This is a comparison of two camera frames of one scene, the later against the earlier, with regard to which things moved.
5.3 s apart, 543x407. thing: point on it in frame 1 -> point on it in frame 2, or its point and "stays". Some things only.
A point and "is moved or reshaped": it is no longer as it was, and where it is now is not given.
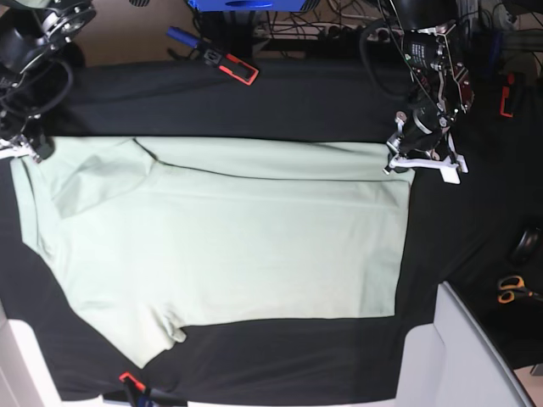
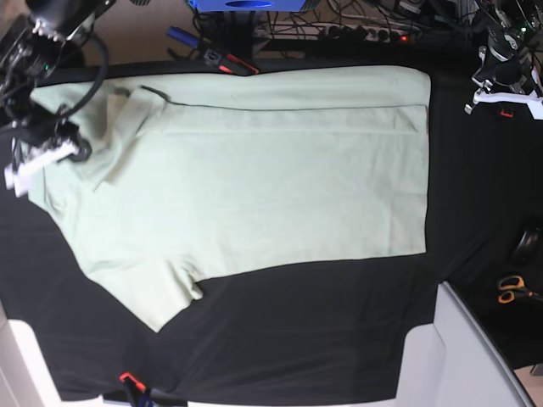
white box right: [456, 362] stays
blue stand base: [248, 5] stays
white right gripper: [451, 168] -> [533, 100]
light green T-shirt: [162, 234] is moved or reshaped
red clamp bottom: [122, 377] stays
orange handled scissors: [513, 287] stays
